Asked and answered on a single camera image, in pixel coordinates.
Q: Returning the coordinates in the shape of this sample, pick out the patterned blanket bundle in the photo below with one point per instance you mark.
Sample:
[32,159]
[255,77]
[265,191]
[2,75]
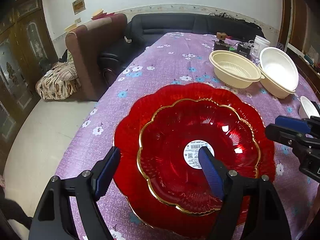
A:
[59,83]

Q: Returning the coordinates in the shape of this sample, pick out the yellow wall certificate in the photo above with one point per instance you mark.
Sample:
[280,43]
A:
[78,6]

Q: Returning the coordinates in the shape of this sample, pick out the cream ribbed plastic bowl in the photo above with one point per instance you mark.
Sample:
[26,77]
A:
[233,69]

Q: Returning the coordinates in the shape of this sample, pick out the red gold-rimmed plate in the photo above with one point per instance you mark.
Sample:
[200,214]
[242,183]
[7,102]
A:
[177,143]

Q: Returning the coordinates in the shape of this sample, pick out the brown armchair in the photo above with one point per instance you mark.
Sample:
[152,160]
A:
[85,43]

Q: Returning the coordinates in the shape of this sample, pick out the black box device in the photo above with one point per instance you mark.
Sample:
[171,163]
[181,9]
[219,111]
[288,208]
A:
[245,48]

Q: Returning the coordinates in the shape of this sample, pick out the black leather sofa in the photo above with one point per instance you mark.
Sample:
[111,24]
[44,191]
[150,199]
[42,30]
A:
[145,29]

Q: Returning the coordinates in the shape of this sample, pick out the red items on armchair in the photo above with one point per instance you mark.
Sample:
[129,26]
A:
[101,14]

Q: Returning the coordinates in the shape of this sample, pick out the white plastic jar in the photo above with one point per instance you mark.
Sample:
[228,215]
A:
[259,44]

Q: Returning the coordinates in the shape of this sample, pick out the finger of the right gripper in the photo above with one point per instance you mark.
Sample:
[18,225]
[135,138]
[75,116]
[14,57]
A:
[288,137]
[292,124]

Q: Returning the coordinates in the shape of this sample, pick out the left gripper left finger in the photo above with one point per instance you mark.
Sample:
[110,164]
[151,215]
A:
[53,218]

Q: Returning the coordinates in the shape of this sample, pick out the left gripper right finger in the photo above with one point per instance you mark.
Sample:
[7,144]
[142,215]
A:
[266,218]

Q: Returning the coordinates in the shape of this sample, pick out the large red wedding plate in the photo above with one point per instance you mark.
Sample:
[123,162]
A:
[132,184]

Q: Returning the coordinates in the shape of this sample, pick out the black grinder with wooden knob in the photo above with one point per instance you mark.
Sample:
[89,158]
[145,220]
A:
[220,44]

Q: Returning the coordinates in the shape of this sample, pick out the wooden glass cabinet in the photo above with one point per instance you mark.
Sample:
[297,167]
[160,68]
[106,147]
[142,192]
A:
[27,53]

